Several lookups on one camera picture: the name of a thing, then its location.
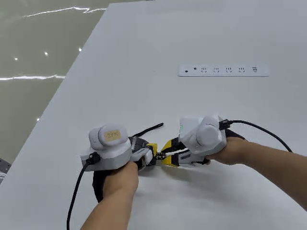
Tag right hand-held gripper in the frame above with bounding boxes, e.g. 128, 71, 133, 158
177, 115, 228, 168

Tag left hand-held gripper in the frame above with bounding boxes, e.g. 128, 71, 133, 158
80, 124, 156, 172

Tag person's right forearm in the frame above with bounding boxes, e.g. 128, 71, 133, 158
239, 140, 307, 209

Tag person's left forearm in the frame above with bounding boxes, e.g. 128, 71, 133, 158
80, 189, 139, 230

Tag person's left hand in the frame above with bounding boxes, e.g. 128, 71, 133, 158
92, 161, 140, 203

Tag person's right hand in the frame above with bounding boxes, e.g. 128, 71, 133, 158
204, 129, 248, 166

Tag white power strip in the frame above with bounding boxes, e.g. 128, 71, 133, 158
177, 64, 270, 78

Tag grey metal furniture part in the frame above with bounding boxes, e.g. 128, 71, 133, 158
0, 157, 12, 185

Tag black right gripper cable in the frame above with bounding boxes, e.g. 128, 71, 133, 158
219, 119, 294, 153

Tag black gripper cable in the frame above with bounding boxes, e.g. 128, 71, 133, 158
219, 119, 294, 153
66, 152, 101, 230

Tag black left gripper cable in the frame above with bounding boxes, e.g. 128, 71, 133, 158
66, 152, 101, 230

